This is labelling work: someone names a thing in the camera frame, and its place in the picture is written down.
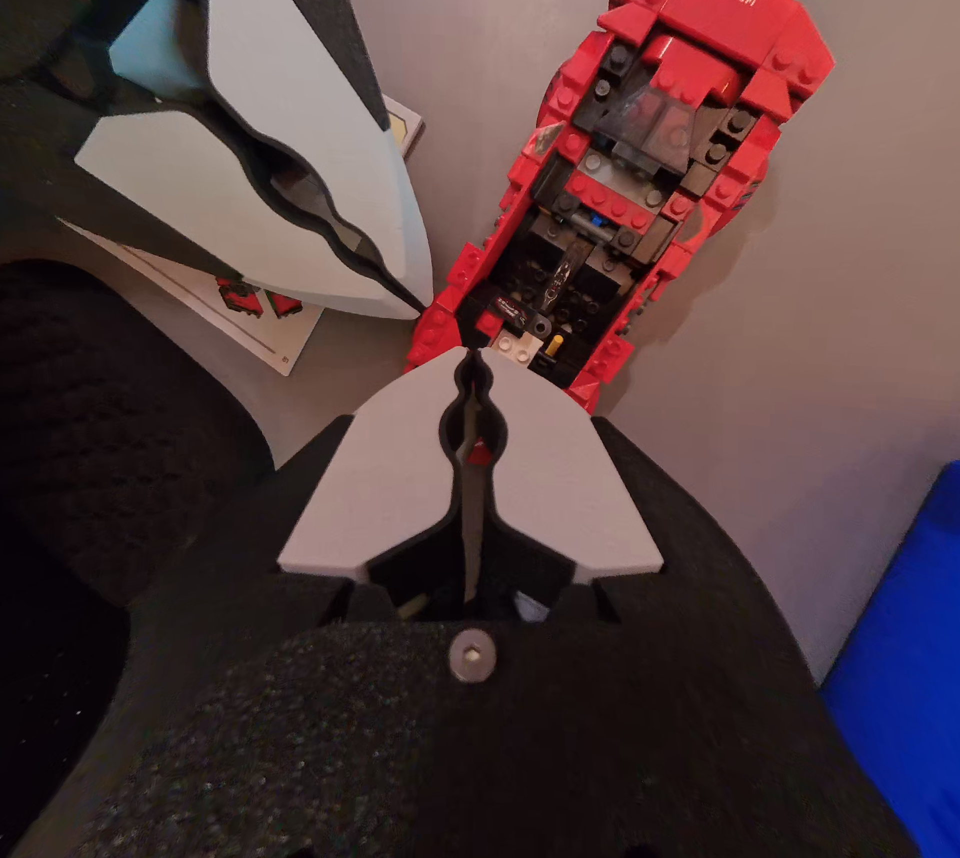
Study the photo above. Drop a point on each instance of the black mesh chair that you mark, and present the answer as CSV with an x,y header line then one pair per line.
x,y
112,423

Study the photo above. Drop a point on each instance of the red toy brick car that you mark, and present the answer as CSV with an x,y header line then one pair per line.
x,y
712,10

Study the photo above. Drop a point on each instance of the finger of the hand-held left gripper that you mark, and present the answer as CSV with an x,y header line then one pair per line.
x,y
315,108
187,198

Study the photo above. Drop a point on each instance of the blue plastic bin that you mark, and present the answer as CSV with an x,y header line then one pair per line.
x,y
900,648

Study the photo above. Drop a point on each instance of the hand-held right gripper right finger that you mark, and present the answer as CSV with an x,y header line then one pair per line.
x,y
577,498

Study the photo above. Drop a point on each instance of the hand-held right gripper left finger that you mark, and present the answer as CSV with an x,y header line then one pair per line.
x,y
367,498

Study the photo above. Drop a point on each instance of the white building instruction booklet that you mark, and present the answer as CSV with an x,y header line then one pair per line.
x,y
292,340

